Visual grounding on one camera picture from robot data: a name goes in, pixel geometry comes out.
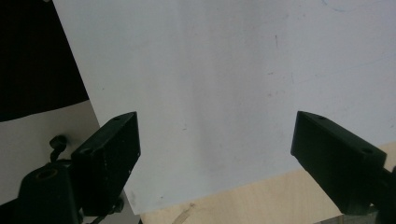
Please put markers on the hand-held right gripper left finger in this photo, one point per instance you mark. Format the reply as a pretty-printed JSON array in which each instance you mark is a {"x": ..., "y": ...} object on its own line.
[{"x": 107, "y": 161}]

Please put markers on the dark cloth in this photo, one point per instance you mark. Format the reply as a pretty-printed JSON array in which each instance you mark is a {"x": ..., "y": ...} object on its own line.
[{"x": 34, "y": 59}]

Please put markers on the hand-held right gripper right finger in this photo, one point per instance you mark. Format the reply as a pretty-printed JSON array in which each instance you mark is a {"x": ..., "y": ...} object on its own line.
[{"x": 336, "y": 161}]

